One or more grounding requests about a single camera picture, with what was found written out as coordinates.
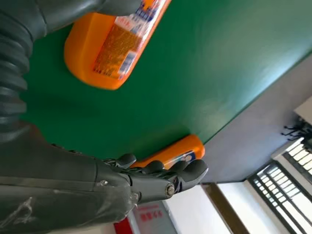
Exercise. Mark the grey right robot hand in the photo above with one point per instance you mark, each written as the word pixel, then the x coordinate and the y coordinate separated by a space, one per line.
pixel 60 190

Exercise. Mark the red and white cabinet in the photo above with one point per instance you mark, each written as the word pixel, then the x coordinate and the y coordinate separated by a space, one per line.
pixel 151 219

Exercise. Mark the brown wooden door trim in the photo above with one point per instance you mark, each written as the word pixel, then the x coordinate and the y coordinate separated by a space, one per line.
pixel 223 206

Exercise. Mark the green table mat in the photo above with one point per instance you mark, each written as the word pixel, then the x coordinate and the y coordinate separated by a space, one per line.
pixel 195 64

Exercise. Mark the small black window grille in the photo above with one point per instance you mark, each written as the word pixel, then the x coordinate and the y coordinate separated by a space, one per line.
pixel 262 196

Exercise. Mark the large black window railing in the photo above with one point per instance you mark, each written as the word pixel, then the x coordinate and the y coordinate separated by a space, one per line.
pixel 293 161

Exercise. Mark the black office chair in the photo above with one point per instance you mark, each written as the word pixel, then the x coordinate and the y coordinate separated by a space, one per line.
pixel 304 131

